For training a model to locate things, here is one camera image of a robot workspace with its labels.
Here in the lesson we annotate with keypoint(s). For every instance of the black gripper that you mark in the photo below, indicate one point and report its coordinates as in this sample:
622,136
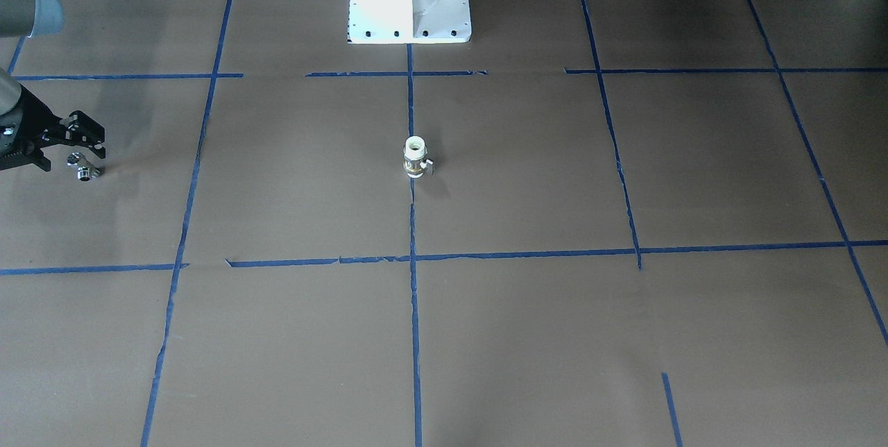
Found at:
29,126

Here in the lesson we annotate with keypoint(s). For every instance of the chrome tee pipe fitting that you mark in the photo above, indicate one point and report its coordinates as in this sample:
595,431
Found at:
85,170

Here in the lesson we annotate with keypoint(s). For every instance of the white PPR brass valve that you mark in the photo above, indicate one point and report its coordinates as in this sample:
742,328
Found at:
416,161

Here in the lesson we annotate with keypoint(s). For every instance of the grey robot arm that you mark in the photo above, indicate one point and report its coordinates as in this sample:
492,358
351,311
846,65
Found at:
27,18

